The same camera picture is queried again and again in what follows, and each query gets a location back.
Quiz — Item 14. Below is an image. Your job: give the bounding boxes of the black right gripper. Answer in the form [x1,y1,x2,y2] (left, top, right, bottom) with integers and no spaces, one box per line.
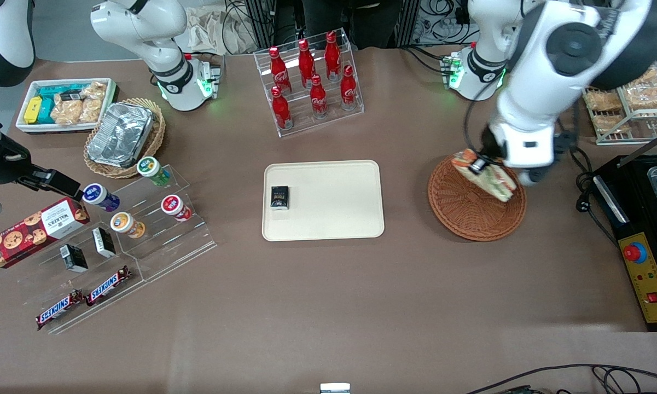
[0,118,84,201]

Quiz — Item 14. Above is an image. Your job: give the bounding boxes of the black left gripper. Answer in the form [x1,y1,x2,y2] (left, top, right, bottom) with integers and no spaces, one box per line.
[469,125,507,175]

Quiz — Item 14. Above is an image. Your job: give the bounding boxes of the triangle sandwich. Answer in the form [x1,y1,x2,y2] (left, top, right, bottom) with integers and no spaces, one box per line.
[451,149,518,203]

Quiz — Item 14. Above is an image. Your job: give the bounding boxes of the oval light wicker basket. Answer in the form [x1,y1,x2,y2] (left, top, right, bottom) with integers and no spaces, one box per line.
[83,98,166,179]

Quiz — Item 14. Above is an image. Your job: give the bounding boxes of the round brown wicker basket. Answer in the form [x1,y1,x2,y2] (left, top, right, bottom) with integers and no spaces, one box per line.
[428,155,527,242]

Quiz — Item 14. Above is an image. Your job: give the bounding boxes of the aluminium foil tray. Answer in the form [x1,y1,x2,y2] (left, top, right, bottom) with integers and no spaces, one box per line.
[87,102,155,168]

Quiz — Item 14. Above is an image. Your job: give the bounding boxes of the beige plastic tray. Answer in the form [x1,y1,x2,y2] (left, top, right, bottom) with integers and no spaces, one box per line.
[261,159,386,242]

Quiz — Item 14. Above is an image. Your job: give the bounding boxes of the purple gum jar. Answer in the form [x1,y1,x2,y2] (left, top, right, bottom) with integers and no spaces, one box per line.
[82,183,120,213]

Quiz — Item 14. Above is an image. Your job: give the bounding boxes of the red Walkers shortbread box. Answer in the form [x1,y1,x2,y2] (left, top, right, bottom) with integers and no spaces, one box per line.
[0,197,90,269]

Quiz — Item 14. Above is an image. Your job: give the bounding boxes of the white plastic bin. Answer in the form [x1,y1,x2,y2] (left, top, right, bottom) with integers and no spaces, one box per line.
[15,78,119,135]

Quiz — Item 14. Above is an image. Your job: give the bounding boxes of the clear bag of crackers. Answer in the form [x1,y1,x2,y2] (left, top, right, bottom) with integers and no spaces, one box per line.
[80,81,108,123]
[51,93,85,125]

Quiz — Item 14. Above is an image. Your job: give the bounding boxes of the teal snack pack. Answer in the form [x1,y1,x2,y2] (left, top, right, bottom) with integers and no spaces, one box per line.
[38,85,84,100]
[37,96,56,124]

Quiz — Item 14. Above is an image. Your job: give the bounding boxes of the yellow snack pack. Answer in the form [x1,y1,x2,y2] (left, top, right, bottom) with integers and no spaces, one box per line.
[24,96,44,124]

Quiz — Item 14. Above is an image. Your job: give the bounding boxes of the orange gum jar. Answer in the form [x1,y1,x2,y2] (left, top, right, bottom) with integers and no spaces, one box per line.
[110,212,146,239]

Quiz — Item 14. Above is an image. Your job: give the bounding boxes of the clear acrylic stepped stand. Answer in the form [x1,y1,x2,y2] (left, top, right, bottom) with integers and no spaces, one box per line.
[16,219,143,334]
[88,164,218,282]

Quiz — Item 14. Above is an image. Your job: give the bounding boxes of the green gum jar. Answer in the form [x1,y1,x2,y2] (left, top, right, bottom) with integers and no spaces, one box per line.
[137,156,171,186]

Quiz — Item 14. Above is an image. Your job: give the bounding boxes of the Snickers chocolate bar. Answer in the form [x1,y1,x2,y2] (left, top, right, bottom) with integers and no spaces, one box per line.
[36,289,85,331]
[85,266,131,306]

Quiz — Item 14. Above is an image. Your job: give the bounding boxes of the red gum jar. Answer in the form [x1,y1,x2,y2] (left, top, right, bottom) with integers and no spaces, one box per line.
[161,194,192,222]

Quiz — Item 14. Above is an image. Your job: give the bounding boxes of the red cola bottle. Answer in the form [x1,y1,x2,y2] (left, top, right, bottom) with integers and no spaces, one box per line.
[340,65,358,110]
[269,47,292,94]
[298,39,316,88]
[325,31,342,82]
[271,86,293,130]
[310,74,328,118]

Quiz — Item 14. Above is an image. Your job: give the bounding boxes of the black machine with yellow panel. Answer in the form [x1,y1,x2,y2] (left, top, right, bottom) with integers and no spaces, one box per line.
[591,155,657,333]

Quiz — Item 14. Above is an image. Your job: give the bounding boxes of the grey metal lever bar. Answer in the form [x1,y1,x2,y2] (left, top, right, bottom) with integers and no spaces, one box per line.
[617,129,657,168]

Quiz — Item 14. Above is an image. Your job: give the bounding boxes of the clear acrylic bottle rack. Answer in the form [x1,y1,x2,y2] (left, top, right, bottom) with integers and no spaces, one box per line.
[253,28,364,137]

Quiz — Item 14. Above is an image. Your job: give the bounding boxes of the person in dark trousers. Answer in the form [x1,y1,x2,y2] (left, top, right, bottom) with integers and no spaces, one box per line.
[298,0,403,50]

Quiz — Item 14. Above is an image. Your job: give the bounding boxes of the crumpled beige cloth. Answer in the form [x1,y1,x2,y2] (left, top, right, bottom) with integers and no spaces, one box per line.
[186,5,258,55]

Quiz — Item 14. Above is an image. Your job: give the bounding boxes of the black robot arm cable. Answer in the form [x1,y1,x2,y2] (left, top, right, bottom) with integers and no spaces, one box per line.
[464,97,489,149]

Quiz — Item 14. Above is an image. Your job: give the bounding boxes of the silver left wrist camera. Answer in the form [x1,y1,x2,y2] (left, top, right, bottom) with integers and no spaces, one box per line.
[517,166,549,188]

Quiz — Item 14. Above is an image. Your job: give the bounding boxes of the black power cable with plug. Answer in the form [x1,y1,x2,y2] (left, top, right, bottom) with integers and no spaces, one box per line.
[569,147,624,247]

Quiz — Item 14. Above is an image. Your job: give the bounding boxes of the black arm base cables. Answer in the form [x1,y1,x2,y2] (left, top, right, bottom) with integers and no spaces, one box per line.
[400,46,450,76]

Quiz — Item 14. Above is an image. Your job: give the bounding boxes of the tangled cable bundle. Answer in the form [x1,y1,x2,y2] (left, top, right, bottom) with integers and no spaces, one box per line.
[402,0,474,47]

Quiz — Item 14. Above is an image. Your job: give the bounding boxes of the black metal frame post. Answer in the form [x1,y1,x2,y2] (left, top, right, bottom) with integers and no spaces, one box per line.
[245,0,277,51]
[395,0,420,47]

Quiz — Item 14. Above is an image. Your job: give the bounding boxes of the white wire rack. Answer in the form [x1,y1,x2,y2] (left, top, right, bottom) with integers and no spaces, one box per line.
[583,47,657,146]

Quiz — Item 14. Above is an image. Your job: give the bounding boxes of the long black floor cable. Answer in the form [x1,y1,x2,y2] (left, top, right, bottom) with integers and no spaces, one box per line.
[465,363,657,394]

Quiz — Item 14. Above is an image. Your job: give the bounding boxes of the looped black floor cable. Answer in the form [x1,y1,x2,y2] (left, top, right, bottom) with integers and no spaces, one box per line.
[591,367,643,394]

